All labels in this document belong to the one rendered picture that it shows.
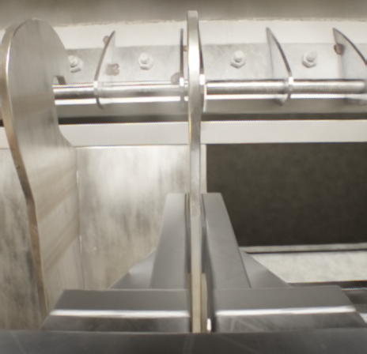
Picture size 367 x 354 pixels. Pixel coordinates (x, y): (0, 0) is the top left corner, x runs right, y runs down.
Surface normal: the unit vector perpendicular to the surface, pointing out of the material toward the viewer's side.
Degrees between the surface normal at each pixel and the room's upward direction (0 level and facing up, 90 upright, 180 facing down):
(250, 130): 0
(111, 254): 12
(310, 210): 41
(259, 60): 29
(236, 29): 34
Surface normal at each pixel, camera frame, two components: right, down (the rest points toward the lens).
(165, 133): -0.01, 0.30
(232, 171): -0.02, 0.00
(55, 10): -0.02, -0.34
